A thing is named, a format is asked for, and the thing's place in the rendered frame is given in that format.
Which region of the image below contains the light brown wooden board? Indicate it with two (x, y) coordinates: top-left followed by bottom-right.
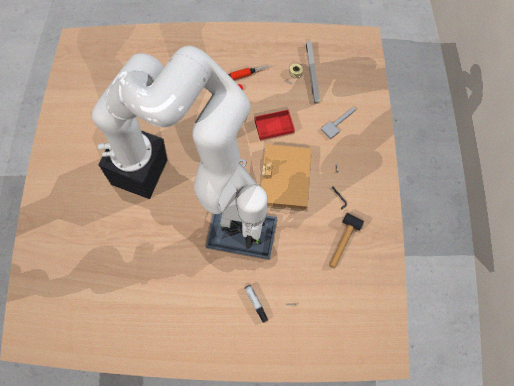
(261, 144), (311, 209)

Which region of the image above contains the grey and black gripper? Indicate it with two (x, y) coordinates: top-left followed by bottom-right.
(242, 222), (263, 249)

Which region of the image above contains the long grey metal bar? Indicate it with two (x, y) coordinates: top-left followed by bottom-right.
(306, 41), (320, 103)

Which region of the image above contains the white marker with black cap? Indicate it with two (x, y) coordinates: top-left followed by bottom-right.
(245, 285), (268, 322)

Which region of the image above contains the black-headed mallet with wooden handle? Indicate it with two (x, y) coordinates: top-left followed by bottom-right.
(329, 213), (364, 268)

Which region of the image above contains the beige cylindrical collar with hole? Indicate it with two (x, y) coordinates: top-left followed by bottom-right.
(289, 64), (303, 78)

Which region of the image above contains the red rectangular tray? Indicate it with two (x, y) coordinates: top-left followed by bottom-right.
(254, 110), (295, 140)

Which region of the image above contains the red-handled screwdriver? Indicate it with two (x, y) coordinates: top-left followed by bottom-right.
(228, 65), (270, 80)

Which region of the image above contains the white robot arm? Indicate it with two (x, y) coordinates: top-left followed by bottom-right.
(92, 46), (267, 230)

